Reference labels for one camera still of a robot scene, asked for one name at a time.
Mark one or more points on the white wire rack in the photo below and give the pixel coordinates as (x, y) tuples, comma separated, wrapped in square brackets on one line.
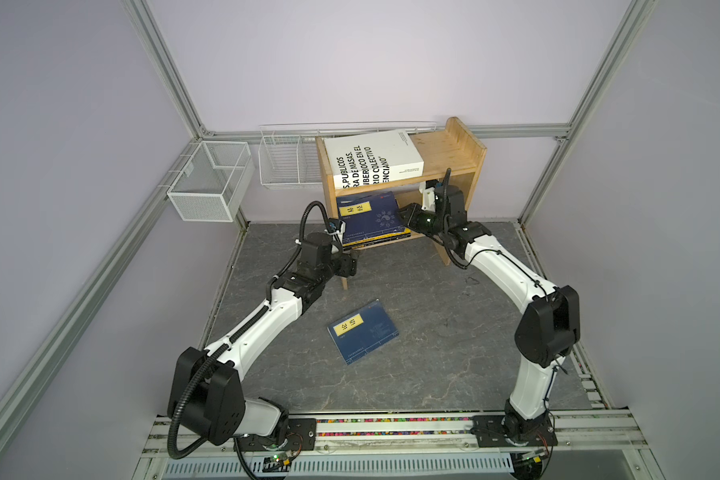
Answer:
[(288, 156)]

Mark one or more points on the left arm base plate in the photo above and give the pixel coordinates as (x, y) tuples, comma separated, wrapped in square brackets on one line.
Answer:
[(296, 434)]

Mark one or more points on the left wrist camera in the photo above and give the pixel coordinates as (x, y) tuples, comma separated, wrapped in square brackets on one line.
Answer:
[(335, 227)]

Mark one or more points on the aluminium front rail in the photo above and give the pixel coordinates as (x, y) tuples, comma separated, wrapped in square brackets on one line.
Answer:
[(599, 444)]

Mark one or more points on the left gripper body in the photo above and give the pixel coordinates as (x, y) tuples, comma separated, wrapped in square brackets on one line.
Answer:
[(343, 266)]

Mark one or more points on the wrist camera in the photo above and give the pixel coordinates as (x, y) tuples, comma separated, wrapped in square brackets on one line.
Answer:
[(427, 190), (335, 227)]

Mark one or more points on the white mesh basket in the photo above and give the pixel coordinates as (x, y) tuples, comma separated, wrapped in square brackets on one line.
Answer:
[(212, 183)]

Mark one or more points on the wooden two-tier shelf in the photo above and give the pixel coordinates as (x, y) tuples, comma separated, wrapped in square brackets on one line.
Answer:
[(454, 151)]

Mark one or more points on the blue book with yellow label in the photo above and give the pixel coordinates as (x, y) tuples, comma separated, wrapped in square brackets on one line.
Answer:
[(369, 215)]

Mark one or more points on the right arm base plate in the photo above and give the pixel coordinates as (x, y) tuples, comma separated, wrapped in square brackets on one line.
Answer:
[(513, 431)]

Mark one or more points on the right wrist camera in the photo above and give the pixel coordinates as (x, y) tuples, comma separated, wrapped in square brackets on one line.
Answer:
[(427, 190)]

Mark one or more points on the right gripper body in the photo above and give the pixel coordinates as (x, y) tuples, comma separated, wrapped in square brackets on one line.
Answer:
[(444, 230)]

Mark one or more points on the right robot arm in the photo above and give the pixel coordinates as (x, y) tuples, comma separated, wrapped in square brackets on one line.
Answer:
[(549, 326)]

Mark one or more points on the white book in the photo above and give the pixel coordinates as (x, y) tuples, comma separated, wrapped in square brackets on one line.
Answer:
[(373, 158)]

